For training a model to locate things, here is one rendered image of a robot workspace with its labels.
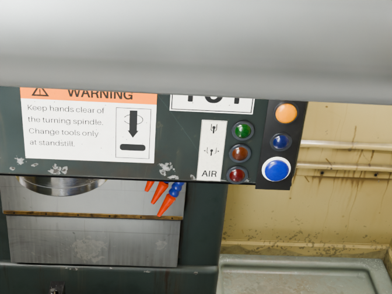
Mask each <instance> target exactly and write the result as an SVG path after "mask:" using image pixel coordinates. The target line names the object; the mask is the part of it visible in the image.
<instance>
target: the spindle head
mask: <svg viewBox="0 0 392 294"><path fill-rule="evenodd" d="M308 104H309V102H308V101H307V102H306V108H305V112H304V118H303V124H302V130H301V133H300V139H299V145H298V149H297V155H296V161H295V167H294V171H293V176H292V178H293V177H294V175H295V171H296V165H297V162H298V156H299V150H300V144H301V140H302V135H303V129H304V125H305V119H306V113H307V108H308ZM267 107H268V100H267V99H255V100H254V108H253V114H234V113H209V112H196V111H172V110H170V94H157V104H156V128H155V152H154V163H136V162H108V161H92V160H65V159H36V158H26V154H25V140H24V132H23V118H22V104H21V96H20V88H19V87H6V86H0V176H27V177H58V178H73V179H103V180H133V181H163V182H179V183H209V184H232V183H230V182H229V181H228V180H227V177H226V173H227V171H228V169H229V168H231V167H232V166H236V165H239V166H243V167H245V168H246V170H247V172H248V177H247V179H246V180H245V181H244V182H243V183H240V184H238V185H254V186H255V185H256V179H257V172H258V165H259V160H260V153H261V145H262V141H263V133H264V126H265V119H266V115H267ZM202 120H218V121H227V127H226V137H225V147H224V153H223V162H222V172H221V178H220V181H204V180H197V170H198V157H199V150H200V137H201V125H202ZM241 120H246V121H249V122H251V123H252V124H253V126H254V134H253V136H252V137H251V138H249V139H247V140H245V141H240V140H238V139H236V138H235V137H234V136H233V135H232V127H233V125H234V124H235V123H236V122H238V121H241ZM235 144H246V145H247V146H249V148H250V150H251V156H250V158H249V159H248V160H247V161H245V162H243V163H236V162H234V161H232V160H231V158H230V157H229V150H230V148H231V147H232V146H233V145H235Z"/></svg>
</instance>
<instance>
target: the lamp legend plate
mask: <svg viewBox="0 0 392 294"><path fill-rule="evenodd" d="M226 127H227V121H218V120H202V125H201V137H200V145H199V157H198V170H197V180H204V181H221V172H222V162H223V153H224V147H225V137H226Z"/></svg>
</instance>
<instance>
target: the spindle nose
mask: <svg viewBox="0 0 392 294"><path fill-rule="evenodd" d="M16 178H17V180H18V182H19V183H20V184H21V185H23V186H24V187H26V188H27V189H29V190H32V191H34V192H35V193H39V194H43V195H49V196H54V197H67V196H73V195H79V194H84V193H87V192H89V191H92V190H94V189H96V188H97V187H100V186H101V185H102V184H104V183H105V182H106V181H107V180H103V179H88V178H58V177H27V176H16Z"/></svg>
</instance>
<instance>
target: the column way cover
mask: <svg viewBox="0 0 392 294"><path fill-rule="evenodd" d="M173 183H174V182H169V183H168V184H169V187H168V188H167V189H166V191H165V192H164V193H163V194H162V195H161V196H160V198H159V199H158V200H157V201H156V203H155V204H151V200H152V198H153V195H154V193H155V191H156V189H157V187H158V184H159V181H156V182H154V184H153V186H152V187H151V188H150V190H149V191H148V192H146V191H145V187H146V184H147V181H133V180H107V181H106V182H105V183H104V184H102V185H101V186H100V187H97V188H96V189H94V190H92V191H89V192H86V193H84V194H79V195H73V196H67V197H54V196H49V195H43V194H39V193H36V192H34V191H32V190H29V189H27V188H26V187H24V186H23V185H21V184H20V183H19V182H18V180H17V178H16V176H0V191H1V201H2V212H3V214H5V215H6V221H7V227H8V238H9V248H10V259H11V262H12V263H43V264H85V265H130V266H147V267H177V260H178V253H179V238H180V223H181V220H183V218H184V203H185V196H186V183H184V185H182V190H181V191H179V195H178V197H176V200H175V201H174V202H173V203H172V204H171V205H170V206H169V208H168V209H167V210H166V211H165V212H164V213H163V215H162V216H161V217H158V216H157V214H158V212H159V209H160V207H161V205H162V203H163V201H164V199H165V197H166V195H167V194H168V193H169V190H170V189H171V188H172V184H173Z"/></svg>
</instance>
